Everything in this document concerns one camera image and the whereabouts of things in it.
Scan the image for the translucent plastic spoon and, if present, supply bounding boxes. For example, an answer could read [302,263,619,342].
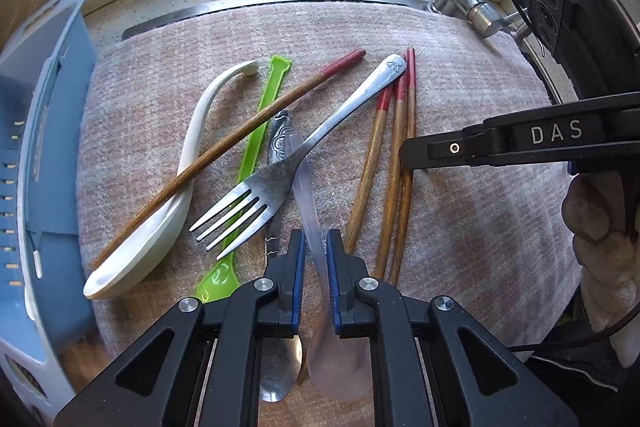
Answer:
[285,124,375,404]

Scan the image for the white ceramic spoon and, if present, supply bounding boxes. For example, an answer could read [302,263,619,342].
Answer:
[82,60,260,299]

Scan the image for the green plastic spoon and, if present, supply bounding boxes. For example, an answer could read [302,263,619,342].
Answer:
[195,55,293,304]

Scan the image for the person's right hand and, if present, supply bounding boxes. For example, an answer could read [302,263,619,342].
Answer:
[561,171,640,368]

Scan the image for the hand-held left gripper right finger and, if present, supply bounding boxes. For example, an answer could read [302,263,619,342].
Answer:
[326,229,581,427]

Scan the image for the blue plastic utensil rack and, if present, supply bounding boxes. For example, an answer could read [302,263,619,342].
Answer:
[0,0,108,427]

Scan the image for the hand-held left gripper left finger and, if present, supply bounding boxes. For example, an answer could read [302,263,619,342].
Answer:
[52,229,307,427]

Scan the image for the steel spoon with embossed handle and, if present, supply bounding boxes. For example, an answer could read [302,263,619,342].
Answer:
[259,109,305,404]

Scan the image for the steel fork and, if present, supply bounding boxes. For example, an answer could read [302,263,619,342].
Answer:
[189,54,407,261]

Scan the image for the red-tipped wooden chopstick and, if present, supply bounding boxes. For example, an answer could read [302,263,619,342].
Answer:
[374,48,412,279]
[90,48,367,270]
[390,48,418,286]
[344,79,396,254]

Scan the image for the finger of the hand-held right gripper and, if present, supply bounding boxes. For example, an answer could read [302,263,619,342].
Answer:
[399,92,640,174]

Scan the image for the steel sink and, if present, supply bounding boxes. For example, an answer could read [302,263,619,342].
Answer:
[122,0,436,40]

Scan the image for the pink plaid cloth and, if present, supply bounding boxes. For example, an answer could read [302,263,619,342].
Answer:
[75,0,586,427]

